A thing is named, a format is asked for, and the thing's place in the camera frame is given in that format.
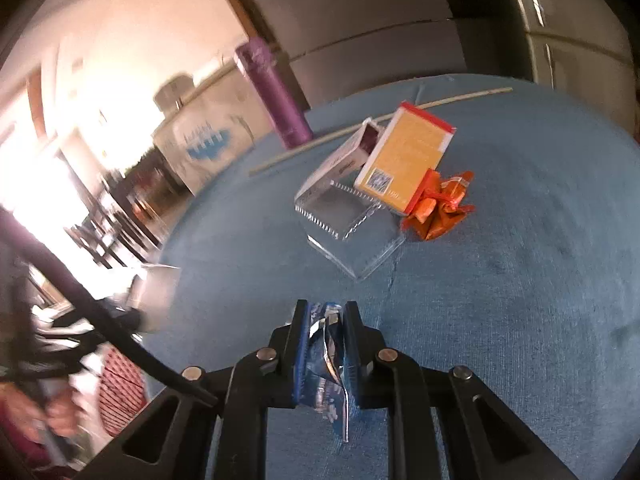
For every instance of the yellow box with red edges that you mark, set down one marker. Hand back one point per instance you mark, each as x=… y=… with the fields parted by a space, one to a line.
x=405 y=155

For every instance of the thin wooden stick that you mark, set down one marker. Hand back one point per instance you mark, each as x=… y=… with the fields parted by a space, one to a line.
x=475 y=95

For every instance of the blue foil wrapper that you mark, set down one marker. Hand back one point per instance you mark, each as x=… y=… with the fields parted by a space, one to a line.
x=325 y=360

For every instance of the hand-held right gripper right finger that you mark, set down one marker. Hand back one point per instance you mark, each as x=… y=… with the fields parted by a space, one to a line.
x=351 y=355

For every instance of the refrigerator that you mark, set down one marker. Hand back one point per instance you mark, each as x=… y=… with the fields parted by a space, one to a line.
x=575 y=25

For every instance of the orange plastic wrapper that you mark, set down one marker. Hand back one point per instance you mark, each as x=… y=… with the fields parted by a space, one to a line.
x=440 y=210

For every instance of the blue tablecloth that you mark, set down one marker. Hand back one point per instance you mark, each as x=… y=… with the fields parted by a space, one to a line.
x=500 y=285

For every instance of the red plastic basket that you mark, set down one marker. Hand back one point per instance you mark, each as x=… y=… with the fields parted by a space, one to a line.
x=120 y=385

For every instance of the purple thermos bottle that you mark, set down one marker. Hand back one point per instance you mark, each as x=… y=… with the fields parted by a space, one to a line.
x=280 y=100

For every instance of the dark wooden chair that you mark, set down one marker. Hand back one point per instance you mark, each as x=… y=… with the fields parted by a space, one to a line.
x=110 y=240

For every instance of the dark wooden table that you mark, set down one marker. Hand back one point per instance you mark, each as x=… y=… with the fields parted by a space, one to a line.
x=145 y=190

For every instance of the white chest freezer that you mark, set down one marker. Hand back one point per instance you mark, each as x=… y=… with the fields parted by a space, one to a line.
x=210 y=150

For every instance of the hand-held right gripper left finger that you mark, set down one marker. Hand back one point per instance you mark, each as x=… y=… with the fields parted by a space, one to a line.
x=300 y=355

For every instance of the white medicine box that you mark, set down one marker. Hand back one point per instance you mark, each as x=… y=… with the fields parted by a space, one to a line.
x=345 y=157

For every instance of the clear plastic box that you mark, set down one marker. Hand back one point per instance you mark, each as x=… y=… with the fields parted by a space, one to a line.
x=350 y=240

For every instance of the person's left hand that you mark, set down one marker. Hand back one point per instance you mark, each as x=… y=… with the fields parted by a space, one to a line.
x=35 y=420

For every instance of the grey cabinet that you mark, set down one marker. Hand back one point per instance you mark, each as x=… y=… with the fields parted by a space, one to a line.
x=360 y=25

